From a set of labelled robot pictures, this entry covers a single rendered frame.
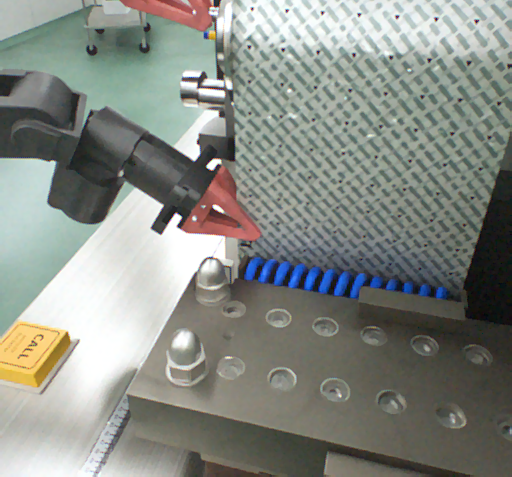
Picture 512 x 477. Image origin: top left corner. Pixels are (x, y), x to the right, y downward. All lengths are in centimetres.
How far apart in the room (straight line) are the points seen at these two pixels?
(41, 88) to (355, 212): 32
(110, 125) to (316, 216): 22
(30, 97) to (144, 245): 37
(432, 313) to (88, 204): 36
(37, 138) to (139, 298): 30
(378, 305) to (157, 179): 24
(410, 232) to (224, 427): 25
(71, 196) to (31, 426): 24
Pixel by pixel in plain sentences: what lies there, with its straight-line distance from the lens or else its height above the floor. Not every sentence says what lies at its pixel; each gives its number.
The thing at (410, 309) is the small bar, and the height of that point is 105.
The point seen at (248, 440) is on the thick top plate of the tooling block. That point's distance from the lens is 44.
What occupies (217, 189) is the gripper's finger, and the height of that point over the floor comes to 112.
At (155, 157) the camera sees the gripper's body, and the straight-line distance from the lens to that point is 51.
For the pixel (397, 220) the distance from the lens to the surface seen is 50.
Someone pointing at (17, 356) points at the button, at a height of 92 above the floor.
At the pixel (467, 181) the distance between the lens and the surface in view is 48.
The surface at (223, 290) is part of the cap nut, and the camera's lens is 50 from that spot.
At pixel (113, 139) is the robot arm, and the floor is 116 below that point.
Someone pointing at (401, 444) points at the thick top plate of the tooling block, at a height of 103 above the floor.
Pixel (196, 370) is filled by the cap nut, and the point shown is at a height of 104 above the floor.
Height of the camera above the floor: 138
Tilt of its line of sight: 34 degrees down
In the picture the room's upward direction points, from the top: straight up
